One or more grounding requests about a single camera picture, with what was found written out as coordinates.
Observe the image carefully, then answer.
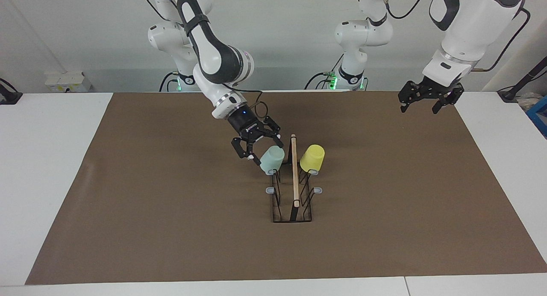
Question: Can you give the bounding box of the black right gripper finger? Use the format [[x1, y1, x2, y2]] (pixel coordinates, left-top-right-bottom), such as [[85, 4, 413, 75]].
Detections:
[[259, 117, 284, 148], [232, 138, 262, 165]]

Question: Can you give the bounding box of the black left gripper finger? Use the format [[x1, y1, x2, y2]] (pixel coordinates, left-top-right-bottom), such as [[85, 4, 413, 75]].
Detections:
[[398, 82, 419, 113], [432, 85, 464, 114]]

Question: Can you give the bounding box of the pale green plastic cup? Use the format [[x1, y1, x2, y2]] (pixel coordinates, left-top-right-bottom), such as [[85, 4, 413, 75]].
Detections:
[[260, 146, 285, 176]]

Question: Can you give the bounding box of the yellow plastic cup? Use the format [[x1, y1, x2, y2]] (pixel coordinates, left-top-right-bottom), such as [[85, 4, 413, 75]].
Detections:
[[300, 144, 325, 173]]

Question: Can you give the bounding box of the black stand pole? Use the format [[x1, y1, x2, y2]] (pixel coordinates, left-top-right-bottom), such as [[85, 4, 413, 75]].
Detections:
[[498, 57, 547, 103]]

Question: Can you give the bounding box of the clear plastic bag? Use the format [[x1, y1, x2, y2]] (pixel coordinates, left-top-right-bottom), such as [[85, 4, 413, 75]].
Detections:
[[515, 92, 547, 113]]

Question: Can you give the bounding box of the blue box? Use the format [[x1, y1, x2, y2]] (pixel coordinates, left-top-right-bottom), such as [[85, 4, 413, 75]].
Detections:
[[526, 95, 547, 138]]

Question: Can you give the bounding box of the brown table mat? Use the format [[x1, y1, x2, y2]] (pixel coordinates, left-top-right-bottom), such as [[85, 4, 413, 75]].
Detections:
[[25, 91, 547, 285]]

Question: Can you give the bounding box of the white power strip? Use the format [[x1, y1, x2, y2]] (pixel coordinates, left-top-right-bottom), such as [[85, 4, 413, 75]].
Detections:
[[44, 71, 92, 93]]

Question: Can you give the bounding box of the black table clamp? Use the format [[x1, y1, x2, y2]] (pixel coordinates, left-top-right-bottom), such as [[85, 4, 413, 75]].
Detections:
[[0, 78, 23, 105]]

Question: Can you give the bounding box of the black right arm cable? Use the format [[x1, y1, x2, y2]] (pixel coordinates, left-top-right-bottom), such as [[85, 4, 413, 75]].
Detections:
[[222, 85, 270, 117]]

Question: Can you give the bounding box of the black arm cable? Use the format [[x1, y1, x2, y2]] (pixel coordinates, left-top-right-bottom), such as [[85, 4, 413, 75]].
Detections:
[[385, 0, 531, 72], [222, 85, 270, 117]]

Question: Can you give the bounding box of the black wire cup rack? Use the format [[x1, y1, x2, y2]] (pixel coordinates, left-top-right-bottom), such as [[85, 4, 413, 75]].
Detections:
[[265, 134, 323, 223]]

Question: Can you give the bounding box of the black base cable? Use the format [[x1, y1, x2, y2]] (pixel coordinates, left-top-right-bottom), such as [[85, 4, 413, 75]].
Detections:
[[159, 72, 180, 92], [304, 53, 344, 90]]

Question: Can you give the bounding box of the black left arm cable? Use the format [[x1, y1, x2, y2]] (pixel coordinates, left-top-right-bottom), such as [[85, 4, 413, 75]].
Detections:
[[385, 0, 531, 72]]

